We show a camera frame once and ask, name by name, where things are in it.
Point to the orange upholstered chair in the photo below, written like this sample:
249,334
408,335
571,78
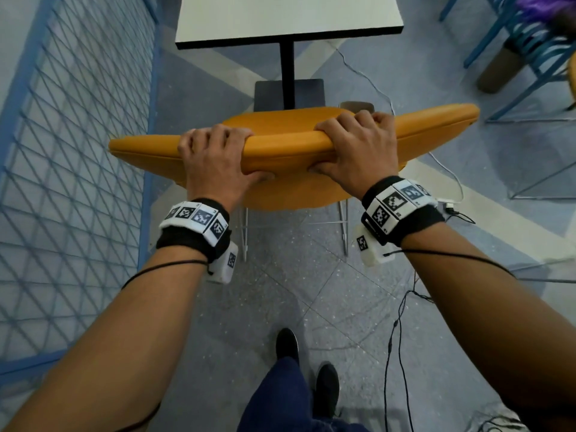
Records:
288,148

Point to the person's left shoe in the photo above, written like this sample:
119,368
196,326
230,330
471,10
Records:
288,344

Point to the blue metal chair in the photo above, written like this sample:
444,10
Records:
540,44

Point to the person's right leg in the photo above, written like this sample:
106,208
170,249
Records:
342,426

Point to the person's leg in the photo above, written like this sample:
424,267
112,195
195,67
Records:
342,426
274,400

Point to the white pedestal table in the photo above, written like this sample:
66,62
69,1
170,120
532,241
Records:
288,13

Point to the person's right hand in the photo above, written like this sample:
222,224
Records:
364,152

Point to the person's left hand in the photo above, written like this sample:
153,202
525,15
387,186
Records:
211,166

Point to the white power adapter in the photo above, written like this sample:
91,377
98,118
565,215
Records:
445,206

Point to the person's right forearm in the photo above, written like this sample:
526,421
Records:
495,319

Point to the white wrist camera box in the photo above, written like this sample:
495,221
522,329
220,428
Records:
222,269
371,254

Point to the person's shoe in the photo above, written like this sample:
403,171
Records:
326,386
288,344

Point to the beige waste bin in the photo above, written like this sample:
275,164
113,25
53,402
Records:
355,106

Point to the person's left forearm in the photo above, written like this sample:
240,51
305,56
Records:
112,346

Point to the brown cylindrical object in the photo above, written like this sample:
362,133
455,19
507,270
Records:
499,69

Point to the blue mesh fence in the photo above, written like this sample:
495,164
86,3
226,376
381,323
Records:
146,197

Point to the purple bag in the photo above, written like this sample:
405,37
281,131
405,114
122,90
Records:
544,6

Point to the person's left leg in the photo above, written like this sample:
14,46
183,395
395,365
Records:
274,400

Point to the person's right shoe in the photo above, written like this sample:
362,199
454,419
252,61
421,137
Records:
326,386

